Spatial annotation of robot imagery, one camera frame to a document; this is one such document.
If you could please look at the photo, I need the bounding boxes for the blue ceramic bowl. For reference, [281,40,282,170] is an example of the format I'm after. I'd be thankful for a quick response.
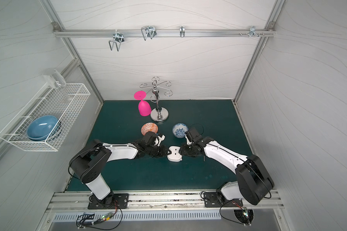
[27,115,61,141]

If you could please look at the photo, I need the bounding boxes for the blue white patterned bowl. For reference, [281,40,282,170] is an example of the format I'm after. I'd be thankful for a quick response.
[172,123,189,138]

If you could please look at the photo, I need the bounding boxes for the metal corner hook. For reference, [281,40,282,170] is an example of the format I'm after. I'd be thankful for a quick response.
[239,27,265,38]

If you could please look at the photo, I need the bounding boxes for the pink plastic goblet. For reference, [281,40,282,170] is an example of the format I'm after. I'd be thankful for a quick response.
[134,90,151,116]

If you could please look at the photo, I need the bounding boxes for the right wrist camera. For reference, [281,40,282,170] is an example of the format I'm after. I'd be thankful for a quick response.
[185,128,202,144]

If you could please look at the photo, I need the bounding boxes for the aluminium top rail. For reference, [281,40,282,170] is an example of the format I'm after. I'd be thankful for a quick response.
[54,28,276,38]

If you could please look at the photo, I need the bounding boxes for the orange patterned bowl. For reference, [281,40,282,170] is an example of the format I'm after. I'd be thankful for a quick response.
[141,122,158,135]

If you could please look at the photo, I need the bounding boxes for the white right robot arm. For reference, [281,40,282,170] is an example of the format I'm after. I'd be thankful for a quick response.
[178,137,275,205]

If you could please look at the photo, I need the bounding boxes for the base wiring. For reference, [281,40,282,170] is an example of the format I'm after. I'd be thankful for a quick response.
[219,202,254,226]
[76,202,124,231]

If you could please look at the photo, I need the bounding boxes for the small metal hook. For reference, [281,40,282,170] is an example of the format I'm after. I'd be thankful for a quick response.
[179,26,185,38]

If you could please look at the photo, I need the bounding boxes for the right base wiring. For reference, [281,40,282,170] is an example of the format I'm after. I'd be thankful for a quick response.
[219,202,254,226]

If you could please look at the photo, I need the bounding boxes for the white wire basket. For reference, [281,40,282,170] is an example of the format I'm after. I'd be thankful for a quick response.
[0,83,90,152]

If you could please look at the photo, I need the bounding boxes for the chrome glass holder stand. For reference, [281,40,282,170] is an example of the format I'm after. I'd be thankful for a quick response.
[139,77,173,123]

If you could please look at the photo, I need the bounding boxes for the left base wiring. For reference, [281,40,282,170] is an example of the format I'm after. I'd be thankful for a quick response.
[76,202,124,231]

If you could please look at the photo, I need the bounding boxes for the metal double hook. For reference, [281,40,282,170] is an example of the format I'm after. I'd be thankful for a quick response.
[109,32,124,51]

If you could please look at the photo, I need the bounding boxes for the white alarm clock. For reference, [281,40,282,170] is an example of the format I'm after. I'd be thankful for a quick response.
[167,146,182,163]

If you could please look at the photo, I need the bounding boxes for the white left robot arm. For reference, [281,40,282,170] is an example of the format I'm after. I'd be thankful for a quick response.
[69,138,172,200]

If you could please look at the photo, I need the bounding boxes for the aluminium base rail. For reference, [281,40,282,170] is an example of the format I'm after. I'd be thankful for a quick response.
[46,189,284,213]

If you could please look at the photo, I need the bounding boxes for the clear wine glass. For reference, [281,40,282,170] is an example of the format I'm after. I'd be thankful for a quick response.
[43,68,67,89]

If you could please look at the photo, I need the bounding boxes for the metal loop hook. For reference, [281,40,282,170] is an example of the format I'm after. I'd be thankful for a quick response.
[141,26,157,40]

